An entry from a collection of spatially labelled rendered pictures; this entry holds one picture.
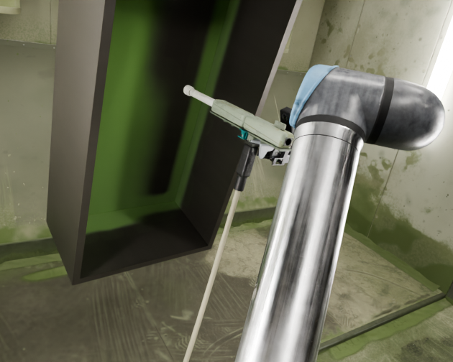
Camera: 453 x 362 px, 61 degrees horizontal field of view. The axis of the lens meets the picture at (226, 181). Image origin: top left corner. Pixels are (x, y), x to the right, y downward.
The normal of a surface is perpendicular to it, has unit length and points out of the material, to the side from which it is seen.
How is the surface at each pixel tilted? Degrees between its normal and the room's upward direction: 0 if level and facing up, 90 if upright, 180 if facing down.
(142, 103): 102
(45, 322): 0
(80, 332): 0
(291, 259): 52
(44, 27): 90
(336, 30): 90
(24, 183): 57
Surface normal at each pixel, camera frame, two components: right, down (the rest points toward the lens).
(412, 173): -0.84, 0.07
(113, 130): 0.55, 0.58
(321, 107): -0.47, -0.39
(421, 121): 0.38, 0.34
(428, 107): 0.50, -0.05
